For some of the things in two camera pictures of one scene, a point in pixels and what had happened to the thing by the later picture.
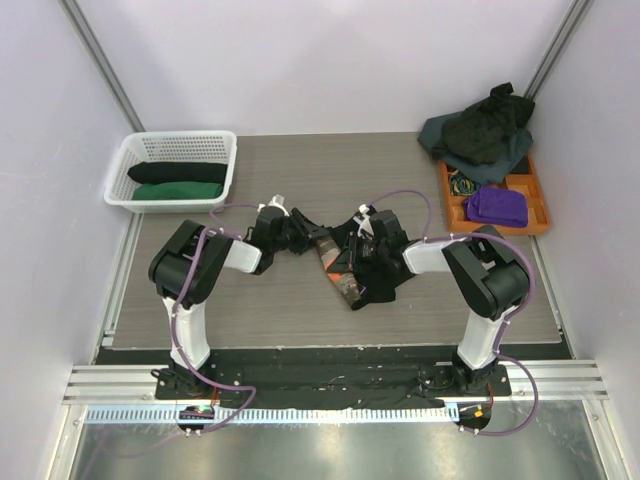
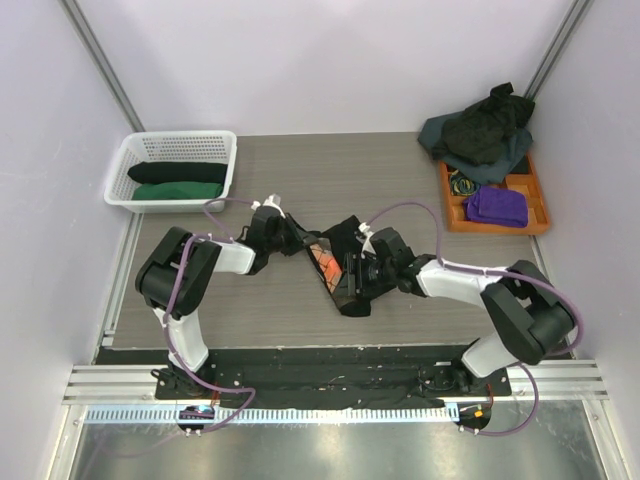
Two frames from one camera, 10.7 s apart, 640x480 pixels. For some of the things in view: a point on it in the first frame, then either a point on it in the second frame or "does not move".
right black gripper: [360, 248] → [353, 275]
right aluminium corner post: [552, 52] does not move
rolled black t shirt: [162, 172] does not move
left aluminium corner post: [99, 59] does not move
